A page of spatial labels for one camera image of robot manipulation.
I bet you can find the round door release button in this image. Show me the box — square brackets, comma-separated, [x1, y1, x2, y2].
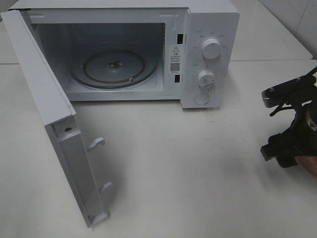
[194, 93, 210, 105]

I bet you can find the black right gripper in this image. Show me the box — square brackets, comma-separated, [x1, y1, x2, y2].
[260, 104, 317, 169]

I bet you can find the white microwave oven body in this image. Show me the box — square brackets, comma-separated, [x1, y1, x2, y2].
[7, 0, 240, 109]

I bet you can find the white upper power knob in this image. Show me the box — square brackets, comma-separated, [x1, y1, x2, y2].
[201, 36, 222, 60]

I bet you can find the pink speckled plate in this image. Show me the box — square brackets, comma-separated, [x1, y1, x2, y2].
[296, 156, 317, 177]

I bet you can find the white microwave door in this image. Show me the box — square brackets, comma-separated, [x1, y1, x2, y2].
[1, 10, 108, 228]

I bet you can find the white timer knob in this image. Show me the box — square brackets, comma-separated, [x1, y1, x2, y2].
[198, 70, 215, 88]

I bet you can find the glass microwave turntable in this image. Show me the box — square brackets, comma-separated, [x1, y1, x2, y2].
[69, 43, 162, 89]

